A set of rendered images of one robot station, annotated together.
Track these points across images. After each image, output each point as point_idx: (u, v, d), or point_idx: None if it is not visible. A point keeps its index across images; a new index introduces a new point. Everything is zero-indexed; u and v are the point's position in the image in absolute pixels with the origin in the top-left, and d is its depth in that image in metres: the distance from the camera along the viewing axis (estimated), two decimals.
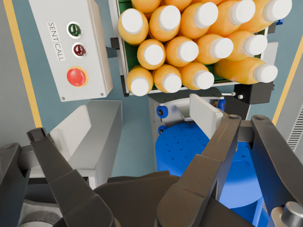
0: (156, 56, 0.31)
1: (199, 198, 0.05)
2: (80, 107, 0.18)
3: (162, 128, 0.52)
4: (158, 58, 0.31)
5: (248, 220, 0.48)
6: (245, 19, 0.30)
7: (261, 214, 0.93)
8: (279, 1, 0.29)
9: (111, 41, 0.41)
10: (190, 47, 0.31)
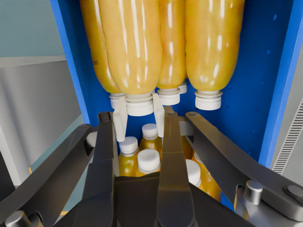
0: None
1: (187, 189, 0.06)
2: (122, 98, 0.20)
3: None
4: None
5: (261, 120, 0.23)
6: None
7: None
8: None
9: None
10: None
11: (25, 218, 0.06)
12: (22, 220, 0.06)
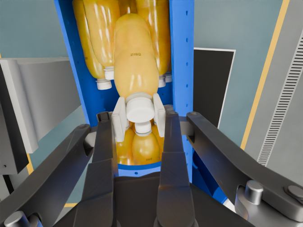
0: (144, 116, 0.21)
1: (187, 189, 0.06)
2: (121, 98, 0.20)
3: None
4: (147, 117, 0.21)
5: None
6: None
7: None
8: None
9: None
10: None
11: (25, 218, 0.06)
12: (21, 220, 0.06)
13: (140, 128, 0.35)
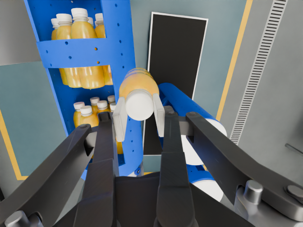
0: None
1: (187, 189, 0.06)
2: (121, 98, 0.20)
3: None
4: None
5: None
6: None
7: (195, 105, 0.90)
8: None
9: None
10: None
11: (25, 218, 0.06)
12: (22, 220, 0.06)
13: (74, 11, 0.39)
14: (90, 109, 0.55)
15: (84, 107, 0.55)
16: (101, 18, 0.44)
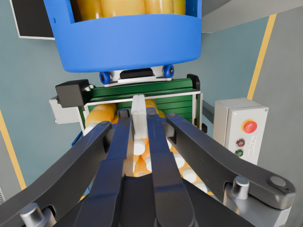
0: None
1: (182, 187, 0.06)
2: (136, 96, 0.20)
3: None
4: None
5: None
6: None
7: None
8: None
9: (206, 130, 0.55)
10: None
11: (38, 211, 0.06)
12: (34, 213, 0.06)
13: None
14: None
15: None
16: None
